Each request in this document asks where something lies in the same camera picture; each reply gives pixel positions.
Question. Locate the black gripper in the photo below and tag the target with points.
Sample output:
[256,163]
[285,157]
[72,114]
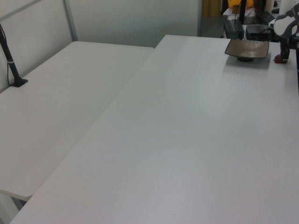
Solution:
[289,42]

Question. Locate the small round reddish-brown food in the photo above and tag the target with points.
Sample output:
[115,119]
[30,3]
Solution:
[277,59]

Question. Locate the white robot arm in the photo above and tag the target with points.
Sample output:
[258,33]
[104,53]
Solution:
[280,25]

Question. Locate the square brown ceramic plate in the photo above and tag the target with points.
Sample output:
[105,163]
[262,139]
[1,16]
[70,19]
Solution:
[247,47]

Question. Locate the black box device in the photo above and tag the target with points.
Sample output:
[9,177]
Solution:
[257,31]

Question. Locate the dark keyboard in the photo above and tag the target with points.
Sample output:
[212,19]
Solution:
[266,16]

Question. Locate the dark grey box device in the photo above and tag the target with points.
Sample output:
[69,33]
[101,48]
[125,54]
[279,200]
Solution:
[232,28]

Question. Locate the black monitor stand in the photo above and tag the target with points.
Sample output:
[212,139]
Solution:
[243,11]

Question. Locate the yellow object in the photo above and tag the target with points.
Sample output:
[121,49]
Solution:
[233,2]

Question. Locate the brown wooden panel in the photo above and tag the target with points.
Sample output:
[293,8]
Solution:
[210,7]

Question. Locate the grey metal pillar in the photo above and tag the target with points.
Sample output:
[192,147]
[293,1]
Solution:
[199,18]

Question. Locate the white side table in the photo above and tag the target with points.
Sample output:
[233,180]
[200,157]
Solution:
[58,93]

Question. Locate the black pole stand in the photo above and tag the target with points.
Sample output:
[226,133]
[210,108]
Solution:
[10,67]

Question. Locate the grey metal partition post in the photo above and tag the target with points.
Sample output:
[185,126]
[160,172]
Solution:
[71,23]

